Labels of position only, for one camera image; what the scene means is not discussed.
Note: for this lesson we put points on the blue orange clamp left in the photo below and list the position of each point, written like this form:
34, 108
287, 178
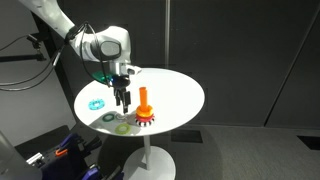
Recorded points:
77, 149

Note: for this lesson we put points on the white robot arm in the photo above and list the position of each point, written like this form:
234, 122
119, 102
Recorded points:
106, 55

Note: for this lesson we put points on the white table pole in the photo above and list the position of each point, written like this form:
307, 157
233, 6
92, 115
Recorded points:
147, 147

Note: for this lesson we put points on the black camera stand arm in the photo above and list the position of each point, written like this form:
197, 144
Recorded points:
36, 39

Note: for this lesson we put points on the white round table base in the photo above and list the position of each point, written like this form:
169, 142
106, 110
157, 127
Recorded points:
158, 165

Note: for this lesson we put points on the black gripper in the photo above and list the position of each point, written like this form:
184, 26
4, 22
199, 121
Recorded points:
120, 83

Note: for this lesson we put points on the orange ring toss post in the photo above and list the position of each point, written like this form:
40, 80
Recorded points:
143, 99

